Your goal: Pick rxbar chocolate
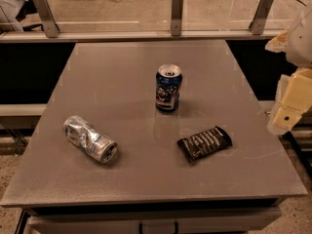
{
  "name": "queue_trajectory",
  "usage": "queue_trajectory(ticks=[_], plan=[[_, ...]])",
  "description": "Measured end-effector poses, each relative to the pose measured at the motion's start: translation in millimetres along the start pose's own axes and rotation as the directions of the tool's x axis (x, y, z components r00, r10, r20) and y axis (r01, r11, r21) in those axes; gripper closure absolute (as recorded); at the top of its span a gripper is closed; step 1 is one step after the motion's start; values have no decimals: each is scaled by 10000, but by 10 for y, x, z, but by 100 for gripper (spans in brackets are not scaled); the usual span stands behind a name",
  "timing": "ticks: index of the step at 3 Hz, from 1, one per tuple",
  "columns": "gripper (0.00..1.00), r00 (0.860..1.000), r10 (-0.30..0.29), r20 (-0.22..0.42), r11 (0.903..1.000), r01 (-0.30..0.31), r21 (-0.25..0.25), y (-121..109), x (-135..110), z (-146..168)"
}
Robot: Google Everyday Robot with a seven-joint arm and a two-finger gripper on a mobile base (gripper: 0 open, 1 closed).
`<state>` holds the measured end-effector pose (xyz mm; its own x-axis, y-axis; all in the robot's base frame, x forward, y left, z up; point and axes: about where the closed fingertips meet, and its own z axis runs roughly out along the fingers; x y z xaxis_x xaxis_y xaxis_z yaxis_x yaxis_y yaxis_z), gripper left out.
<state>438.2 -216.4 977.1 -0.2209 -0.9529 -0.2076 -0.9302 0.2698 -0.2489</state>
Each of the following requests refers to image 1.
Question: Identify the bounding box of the grey table base drawer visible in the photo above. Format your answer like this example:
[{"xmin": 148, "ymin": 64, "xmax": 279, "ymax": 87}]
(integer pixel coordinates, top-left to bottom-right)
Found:
[{"xmin": 14, "ymin": 199, "xmax": 282, "ymax": 234}]

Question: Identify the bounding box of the black rxbar chocolate wrapper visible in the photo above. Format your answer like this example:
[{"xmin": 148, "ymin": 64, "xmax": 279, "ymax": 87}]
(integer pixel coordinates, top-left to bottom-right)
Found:
[{"xmin": 177, "ymin": 126, "xmax": 232, "ymax": 163}]

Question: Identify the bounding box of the horizontal metal rail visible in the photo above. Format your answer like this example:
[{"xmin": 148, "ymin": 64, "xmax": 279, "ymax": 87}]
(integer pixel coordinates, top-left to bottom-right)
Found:
[{"xmin": 0, "ymin": 29, "xmax": 281, "ymax": 43}]

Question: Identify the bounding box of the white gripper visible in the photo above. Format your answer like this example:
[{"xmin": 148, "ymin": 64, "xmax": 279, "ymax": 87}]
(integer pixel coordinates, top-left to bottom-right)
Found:
[{"xmin": 265, "ymin": 4, "xmax": 312, "ymax": 135}]

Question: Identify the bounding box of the upright blue soda can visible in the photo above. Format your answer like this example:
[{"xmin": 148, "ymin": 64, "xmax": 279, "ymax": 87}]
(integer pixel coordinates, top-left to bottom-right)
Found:
[{"xmin": 155, "ymin": 63, "xmax": 182, "ymax": 112}]

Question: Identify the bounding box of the dark bag and cloth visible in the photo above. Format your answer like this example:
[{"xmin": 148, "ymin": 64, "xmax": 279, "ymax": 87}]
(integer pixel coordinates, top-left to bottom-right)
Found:
[{"xmin": 0, "ymin": 0, "xmax": 37, "ymax": 32}]

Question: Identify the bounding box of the metal rail bracket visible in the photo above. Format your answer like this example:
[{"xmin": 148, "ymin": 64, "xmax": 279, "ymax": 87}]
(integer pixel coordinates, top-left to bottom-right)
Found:
[
  {"xmin": 249, "ymin": 0, "xmax": 274, "ymax": 35},
  {"xmin": 33, "ymin": 0, "xmax": 59, "ymax": 38},
  {"xmin": 171, "ymin": 0, "xmax": 183, "ymax": 37}
]

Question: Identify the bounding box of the right metal rail bracket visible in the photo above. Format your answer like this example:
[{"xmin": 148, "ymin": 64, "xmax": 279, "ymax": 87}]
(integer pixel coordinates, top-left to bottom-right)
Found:
[{"xmin": 249, "ymin": 0, "xmax": 274, "ymax": 35}]

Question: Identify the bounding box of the left metal rail bracket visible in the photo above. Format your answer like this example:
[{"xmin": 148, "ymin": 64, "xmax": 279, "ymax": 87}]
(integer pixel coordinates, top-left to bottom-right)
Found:
[{"xmin": 33, "ymin": 0, "xmax": 59, "ymax": 38}]

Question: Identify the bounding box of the crushed silver can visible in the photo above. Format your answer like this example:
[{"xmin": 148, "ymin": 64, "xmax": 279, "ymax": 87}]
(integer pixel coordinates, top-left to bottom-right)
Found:
[{"xmin": 63, "ymin": 116, "xmax": 117, "ymax": 164}]

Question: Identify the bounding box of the middle metal rail bracket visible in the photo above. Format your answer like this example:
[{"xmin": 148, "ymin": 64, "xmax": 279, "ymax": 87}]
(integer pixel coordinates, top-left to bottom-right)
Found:
[{"xmin": 171, "ymin": 0, "xmax": 183, "ymax": 37}]

